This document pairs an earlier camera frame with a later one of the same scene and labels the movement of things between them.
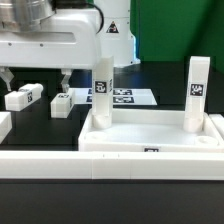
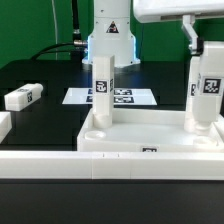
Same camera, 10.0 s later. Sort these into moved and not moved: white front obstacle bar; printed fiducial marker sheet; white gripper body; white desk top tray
Moved: white gripper body
Not moved: printed fiducial marker sheet; white desk top tray; white front obstacle bar
